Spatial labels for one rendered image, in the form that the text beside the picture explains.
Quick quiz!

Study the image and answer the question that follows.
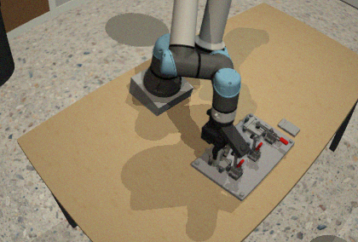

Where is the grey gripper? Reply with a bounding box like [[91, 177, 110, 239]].
[[201, 109, 234, 167]]

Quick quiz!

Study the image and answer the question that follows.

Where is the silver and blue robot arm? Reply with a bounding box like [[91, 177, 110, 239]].
[[143, 0, 251, 158]]

